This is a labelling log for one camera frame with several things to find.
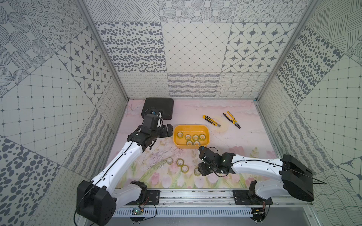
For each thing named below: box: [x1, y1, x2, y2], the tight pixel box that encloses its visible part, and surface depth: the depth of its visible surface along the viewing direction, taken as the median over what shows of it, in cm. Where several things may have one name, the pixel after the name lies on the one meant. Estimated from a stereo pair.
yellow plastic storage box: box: [172, 124, 210, 150], surface depth 98 cm
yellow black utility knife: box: [202, 114, 222, 127], surface depth 109 cm
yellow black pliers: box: [222, 110, 241, 130], surface depth 109 cm
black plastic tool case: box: [141, 97, 174, 120], surface depth 114 cm
